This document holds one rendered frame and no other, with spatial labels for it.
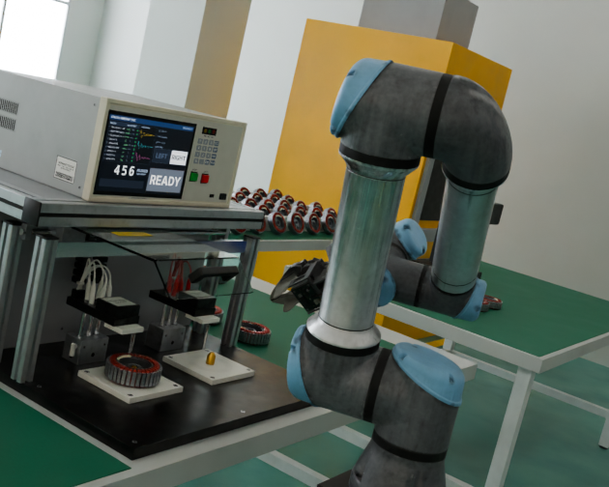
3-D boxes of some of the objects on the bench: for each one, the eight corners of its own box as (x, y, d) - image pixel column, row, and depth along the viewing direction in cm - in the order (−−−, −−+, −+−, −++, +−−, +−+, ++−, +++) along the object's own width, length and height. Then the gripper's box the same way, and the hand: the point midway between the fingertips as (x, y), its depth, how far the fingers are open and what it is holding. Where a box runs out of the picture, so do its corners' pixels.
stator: (170, 383, 172) (174, 365, 172) (134, 393, 162) (138, 375, 162) (129, 364, 177) (131, 348, 177) (92, 373, 167) (95, 356, 167)
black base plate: (333, 399, 195) (334, 390, 195) (131, 461, 142) (133, 448, 142) (186, 332, 220) (188, 324, 220) (-32, 362, 167) (-30, 352, 167)
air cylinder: (104, 360, 179) (109, 336, 179) (77, 365, 173) (82, 340, 172) (89, 353, 182) (94, 329, 181) (61, 357, 176) (66, 331, 175)
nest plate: (182, 391, 172) (184, 386, 172) (129, 404, 160) (130, 398, 160) (131, 366, 180) (132, 360, 180) (76, 376, 168) (78, 369, 168)
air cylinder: (182, 348, 200) (187, 327, 199) (159, 352, 193) (164, 329, 192) (166, 341, 202) (171, 319, 201) (144, 344, 196) (149, 322, 195)
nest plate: (254, 376, 192) (255, 370, 192) (212, 386, 180) (213, 380, 180) (206, 353, 200) (207, 348, 200) (161, 360, 188) (162, 356, 188)
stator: (257, 332, 234) (260, 320, 234) (275, 347, 225) (278, 333, 224) (221, 330, 228) (224, 317, 228) (239, 345, 219) (242, 331, 218)
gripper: (330, 261, 155) (246, 300, 166) (357, 298, 157) (274, 334, 169) (342, 238, 162) (262, 276, 173) (368, 273, 164) (287, 310, 176)
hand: (276, 295), depth 172 cm, fingers closed
